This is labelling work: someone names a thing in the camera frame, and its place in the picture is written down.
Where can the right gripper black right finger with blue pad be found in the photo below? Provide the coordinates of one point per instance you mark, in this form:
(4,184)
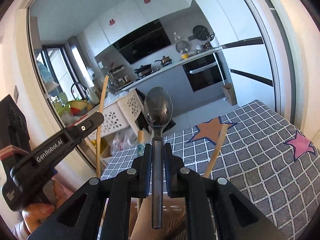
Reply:
(215,209)

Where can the brown cardboard box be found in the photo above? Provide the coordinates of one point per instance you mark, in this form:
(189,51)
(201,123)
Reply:
(229,94)

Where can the brass pot on stove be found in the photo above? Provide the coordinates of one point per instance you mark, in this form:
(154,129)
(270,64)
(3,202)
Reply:
(165,61)

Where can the grey checked tablecloth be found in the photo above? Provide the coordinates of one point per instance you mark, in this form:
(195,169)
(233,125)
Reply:
(274,165)

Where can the wooden chopstick crossing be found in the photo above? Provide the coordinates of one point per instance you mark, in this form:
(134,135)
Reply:
(140,143)

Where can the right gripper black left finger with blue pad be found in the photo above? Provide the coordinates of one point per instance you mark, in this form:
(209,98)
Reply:
(100,209)

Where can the white perforated plastic basket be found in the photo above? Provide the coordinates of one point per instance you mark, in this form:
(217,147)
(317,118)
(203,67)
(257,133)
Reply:
(121,114)

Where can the black wok on stove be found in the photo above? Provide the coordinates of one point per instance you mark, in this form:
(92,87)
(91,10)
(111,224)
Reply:
(143,70)

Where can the black built-in oven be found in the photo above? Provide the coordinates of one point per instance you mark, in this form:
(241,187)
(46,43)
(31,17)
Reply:
(204,72)

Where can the black range hood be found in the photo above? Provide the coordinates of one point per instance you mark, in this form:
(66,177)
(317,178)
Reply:
(142,42)

